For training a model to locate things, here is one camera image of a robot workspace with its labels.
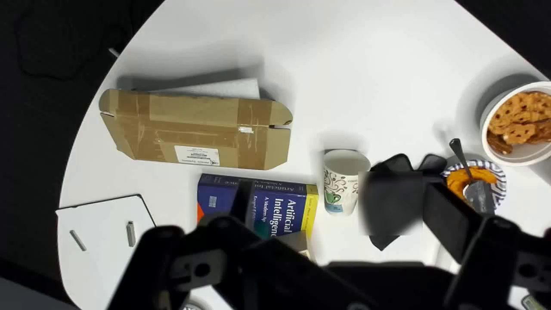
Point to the small bowl with orange sauce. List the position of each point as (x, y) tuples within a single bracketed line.
[(488, 170)]

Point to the black cloth napkin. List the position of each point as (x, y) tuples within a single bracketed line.
[(392, 194)]

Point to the patterned paper cup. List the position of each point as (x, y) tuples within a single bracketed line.
[(345, 172)]

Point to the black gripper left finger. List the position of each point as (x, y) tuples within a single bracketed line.
[(246, 270)]

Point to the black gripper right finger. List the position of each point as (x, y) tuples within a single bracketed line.
[(493, 253)]

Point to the blue and yellow book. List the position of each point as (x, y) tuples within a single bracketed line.
[(266, 206)]

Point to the brown cardboard box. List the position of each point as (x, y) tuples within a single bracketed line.
[(239, 132)]

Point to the white flat board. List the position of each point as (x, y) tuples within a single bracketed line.
[(96, 242)]

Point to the metal spoon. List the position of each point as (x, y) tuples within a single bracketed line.
[(478, 191)]

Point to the white bowl of pretzels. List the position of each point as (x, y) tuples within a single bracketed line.
[(516, 124)]

